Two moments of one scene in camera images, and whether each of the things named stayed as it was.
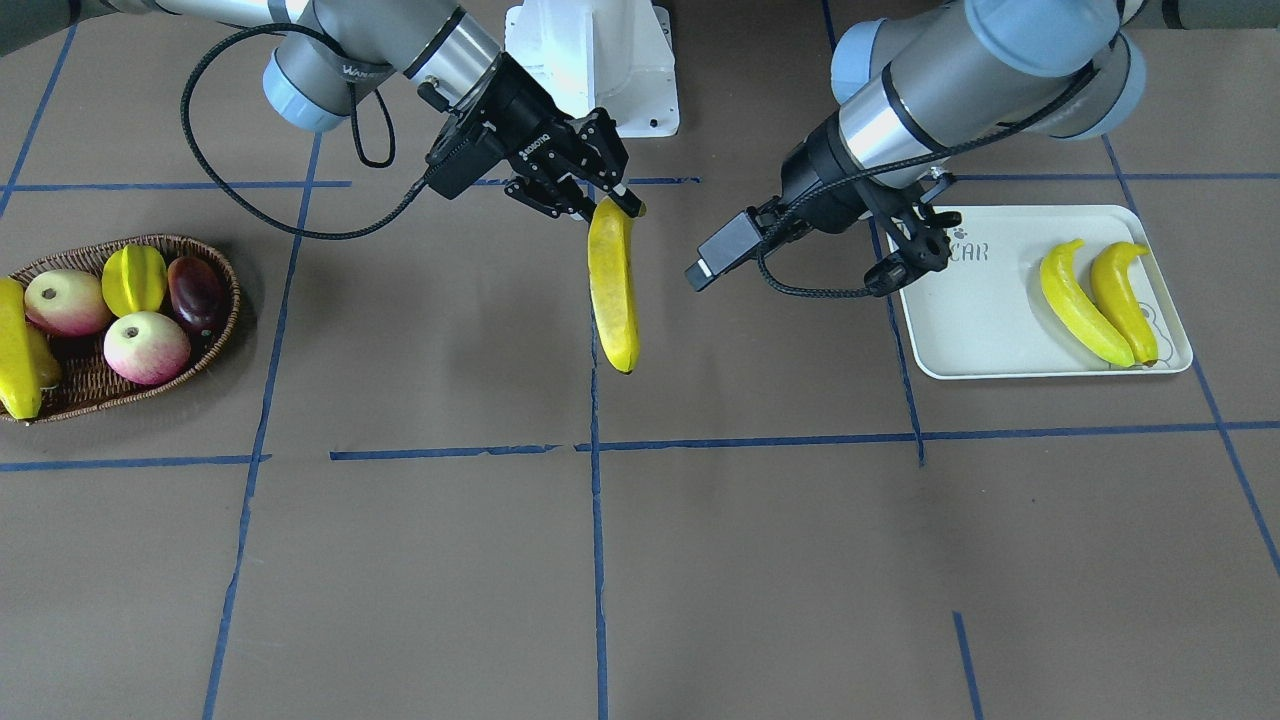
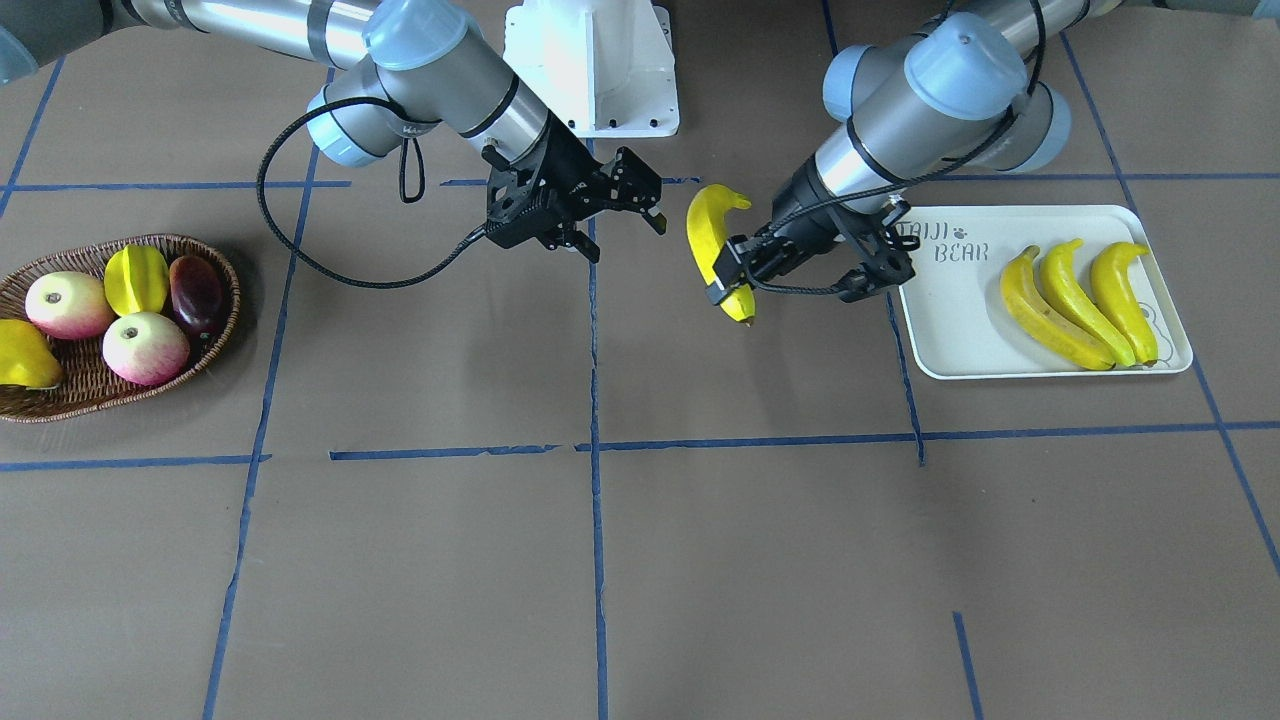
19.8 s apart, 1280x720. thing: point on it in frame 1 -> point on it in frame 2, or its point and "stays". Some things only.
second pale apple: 66,303 stays
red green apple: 146,348 stays
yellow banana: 1074,301 stays
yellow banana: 1115,289 stays
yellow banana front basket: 19,385 -> 706,225
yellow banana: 615,280 -> 1033,311
